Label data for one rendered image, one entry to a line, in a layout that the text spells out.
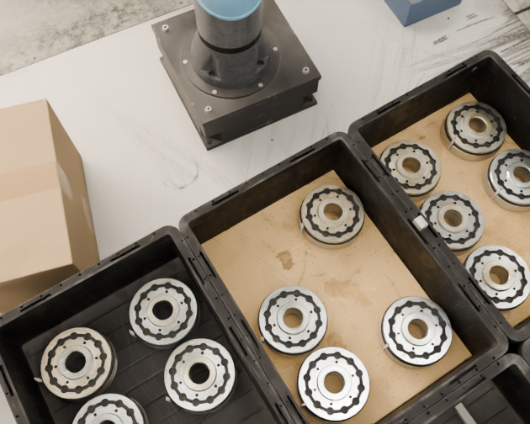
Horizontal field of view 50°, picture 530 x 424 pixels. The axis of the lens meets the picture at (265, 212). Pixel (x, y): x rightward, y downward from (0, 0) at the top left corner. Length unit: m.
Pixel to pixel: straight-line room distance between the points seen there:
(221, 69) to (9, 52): 1.41
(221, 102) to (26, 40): 1.39
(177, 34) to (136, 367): 0.64
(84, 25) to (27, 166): 1.43
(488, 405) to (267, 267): 0.38
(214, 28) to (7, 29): 1.53
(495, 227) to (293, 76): 0.46
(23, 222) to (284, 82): 0.53
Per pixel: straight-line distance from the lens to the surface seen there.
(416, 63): 1.31
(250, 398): 0.88
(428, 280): 0.90
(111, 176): 1.16
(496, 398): 0.94
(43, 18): 2.43
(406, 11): 1.33
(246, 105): 1.08
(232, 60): 1.06
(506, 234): 1.01
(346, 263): 0.92
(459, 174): 1.03
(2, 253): 0.93
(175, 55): 1.15
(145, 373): 0.90
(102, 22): 2.35
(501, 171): 1.02
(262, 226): 0.94
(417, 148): 1.00
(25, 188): 0.96
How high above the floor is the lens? 1.70
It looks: 67 degrees down
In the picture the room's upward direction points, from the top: straight up
